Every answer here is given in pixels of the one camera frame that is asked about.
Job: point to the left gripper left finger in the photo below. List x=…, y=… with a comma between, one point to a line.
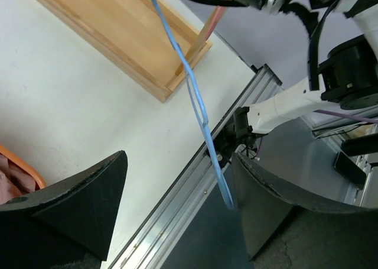
x=68, y=224

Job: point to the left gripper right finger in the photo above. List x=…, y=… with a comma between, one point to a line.
x=286, y=226

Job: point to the pink ruffled skirt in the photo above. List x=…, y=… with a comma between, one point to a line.
x=14, y=181

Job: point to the blue wire hanger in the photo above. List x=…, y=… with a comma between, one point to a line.
x=199, y=109

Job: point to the pink wire hanger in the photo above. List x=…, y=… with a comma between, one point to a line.
x=219, y=12

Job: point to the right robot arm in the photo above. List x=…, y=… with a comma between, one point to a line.
x=348, y=77

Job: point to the orange plastic basket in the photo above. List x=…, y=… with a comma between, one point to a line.
x=14, y=159

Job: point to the wooden clothes rack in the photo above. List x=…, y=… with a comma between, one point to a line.
x=130, y=34

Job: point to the aluminium mounting rail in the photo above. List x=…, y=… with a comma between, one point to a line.
x=305, y=151

